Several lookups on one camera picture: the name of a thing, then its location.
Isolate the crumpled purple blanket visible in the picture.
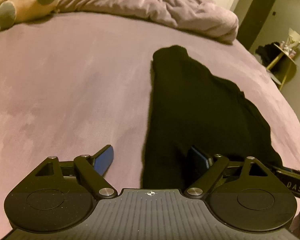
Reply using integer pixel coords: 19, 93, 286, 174
57, 0, 238, 44

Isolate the black cloth on table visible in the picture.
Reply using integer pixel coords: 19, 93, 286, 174
255, 42, 281, 67

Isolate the cream paper bag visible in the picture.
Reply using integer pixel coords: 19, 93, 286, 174
286, 28, 300, 49

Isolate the black garment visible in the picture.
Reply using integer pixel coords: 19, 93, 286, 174
142, 46, 283, 190

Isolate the purple bed cover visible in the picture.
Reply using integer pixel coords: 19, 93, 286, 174
0, 12, 300, 239

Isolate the yellow side table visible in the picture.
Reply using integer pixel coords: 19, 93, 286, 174
266, 44, 298, 91

